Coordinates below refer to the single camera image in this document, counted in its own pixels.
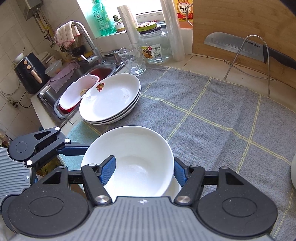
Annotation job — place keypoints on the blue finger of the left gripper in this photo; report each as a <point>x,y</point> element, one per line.
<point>73,149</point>

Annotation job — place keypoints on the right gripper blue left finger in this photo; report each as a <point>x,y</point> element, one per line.
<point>107,168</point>

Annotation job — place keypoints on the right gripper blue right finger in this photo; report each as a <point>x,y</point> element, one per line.
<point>181,171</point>

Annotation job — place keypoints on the white bowl front pale flowers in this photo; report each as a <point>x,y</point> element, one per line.
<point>144,161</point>

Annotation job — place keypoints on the white plate fruit print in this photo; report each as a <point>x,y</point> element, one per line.
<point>123,80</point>

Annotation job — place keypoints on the white plate with brown stain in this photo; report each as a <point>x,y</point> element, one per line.
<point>100,106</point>

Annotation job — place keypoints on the white bowl small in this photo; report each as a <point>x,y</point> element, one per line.
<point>293,171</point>

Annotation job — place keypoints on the white bowl pink flowers large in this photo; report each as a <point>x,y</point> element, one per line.
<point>173,189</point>

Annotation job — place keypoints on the steel kitchen faucet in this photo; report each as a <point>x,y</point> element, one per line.
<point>97,56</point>

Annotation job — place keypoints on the white colander basket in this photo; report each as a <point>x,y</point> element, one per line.
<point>71,97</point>

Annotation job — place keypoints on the grey and teal checked towel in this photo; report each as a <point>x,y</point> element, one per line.
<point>213,123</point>

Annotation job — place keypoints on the black air fryer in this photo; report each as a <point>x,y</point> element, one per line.
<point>31,73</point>

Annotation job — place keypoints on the purple rag on sink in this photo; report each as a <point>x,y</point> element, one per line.
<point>63,76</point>

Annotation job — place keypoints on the red wash basin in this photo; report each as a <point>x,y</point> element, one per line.
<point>101,73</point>

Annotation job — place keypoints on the clear drinking glass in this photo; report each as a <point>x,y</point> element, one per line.
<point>133,59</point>

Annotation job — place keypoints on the pink white dish cloth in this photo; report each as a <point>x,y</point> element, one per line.
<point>66,34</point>

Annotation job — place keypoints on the tall plastic wrap roll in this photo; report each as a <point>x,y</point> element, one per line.
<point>173,29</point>

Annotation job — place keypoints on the green dish soap bottle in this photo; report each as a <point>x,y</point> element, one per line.
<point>104,23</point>

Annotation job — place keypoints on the glass jar green lid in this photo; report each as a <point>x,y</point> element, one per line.
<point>154,43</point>

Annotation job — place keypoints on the small potted plant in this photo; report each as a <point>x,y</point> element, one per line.
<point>119,26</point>

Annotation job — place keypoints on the short plastic wrap roll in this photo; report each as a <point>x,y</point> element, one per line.
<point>130,23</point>

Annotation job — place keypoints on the orange cooking wine bottle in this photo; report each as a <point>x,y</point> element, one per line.
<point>184,10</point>

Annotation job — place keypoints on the bamboo cutting board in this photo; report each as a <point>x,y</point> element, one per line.
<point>271,20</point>

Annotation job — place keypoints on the wire cutting board stand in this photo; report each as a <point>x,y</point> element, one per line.
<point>251,65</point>

